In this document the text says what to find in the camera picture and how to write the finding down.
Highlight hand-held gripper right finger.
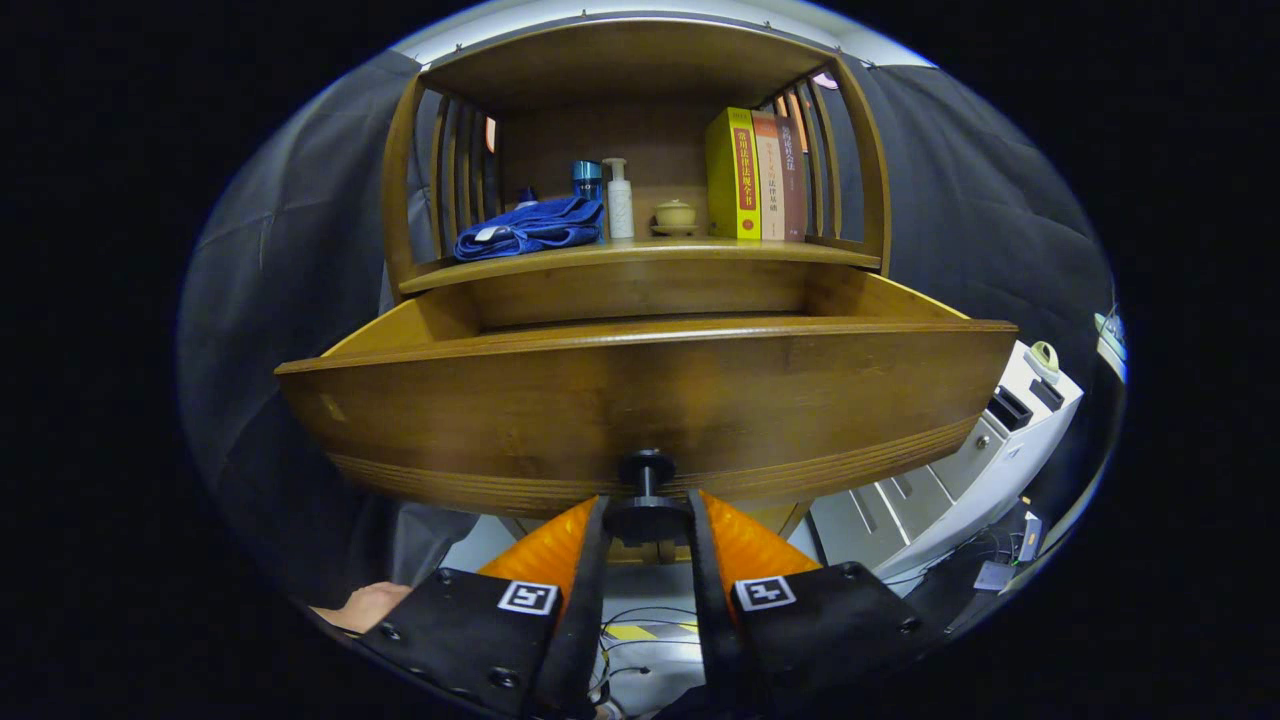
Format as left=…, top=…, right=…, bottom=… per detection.
left=688, top=490, right=946, bottom=716

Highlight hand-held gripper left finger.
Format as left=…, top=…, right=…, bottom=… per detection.
left=355, top=495, right=611, bottom=719

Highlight wooden drawer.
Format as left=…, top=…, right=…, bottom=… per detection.
left=275, top=268, right=1019, bottom=549

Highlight white side cabinet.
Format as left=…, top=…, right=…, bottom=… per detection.
left=808, top=340, right=1086, bottom=581

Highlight wooden cabinet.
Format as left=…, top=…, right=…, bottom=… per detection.
left=380, top=15, right=893, bottom=566

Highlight blue folded towel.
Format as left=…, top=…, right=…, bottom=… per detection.
left=453, top=195, right=606, bottom=263

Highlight white pump bottle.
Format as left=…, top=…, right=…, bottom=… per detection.
left=602, top=157, right=636, bottom=241

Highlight orange white book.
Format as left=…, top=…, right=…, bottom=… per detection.
left=750, top=110, right=787, bottom=242

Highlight brown book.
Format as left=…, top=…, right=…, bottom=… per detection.
left=775, top=115, right=809, bottom=242

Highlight thick yellow book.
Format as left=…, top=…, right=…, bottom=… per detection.
left=705, top=107, right=763, bottom=241

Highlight white plastic device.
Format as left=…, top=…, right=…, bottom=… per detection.
left=1093, top=308, right=1129, bottom=383

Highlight black cables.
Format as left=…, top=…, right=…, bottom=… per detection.
left=585, top=603, right=706, bottom=719

